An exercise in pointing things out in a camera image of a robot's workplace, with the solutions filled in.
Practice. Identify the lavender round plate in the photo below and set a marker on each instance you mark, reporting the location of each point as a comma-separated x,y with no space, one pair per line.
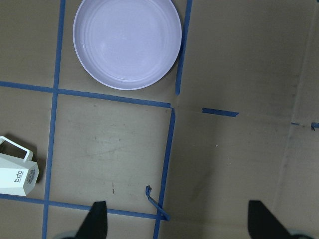
127,44

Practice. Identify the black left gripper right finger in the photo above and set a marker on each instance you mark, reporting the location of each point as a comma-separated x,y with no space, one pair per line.
262,224

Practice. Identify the short blue tape strip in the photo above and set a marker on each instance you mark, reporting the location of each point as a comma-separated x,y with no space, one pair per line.
220,112

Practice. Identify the peeling blue tape piece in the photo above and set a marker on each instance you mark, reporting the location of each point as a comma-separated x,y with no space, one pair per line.
162,212

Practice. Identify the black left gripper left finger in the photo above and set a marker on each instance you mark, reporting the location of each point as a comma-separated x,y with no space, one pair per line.
95,225

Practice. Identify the white angular mug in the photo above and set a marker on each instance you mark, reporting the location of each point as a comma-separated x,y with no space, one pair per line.
18,176

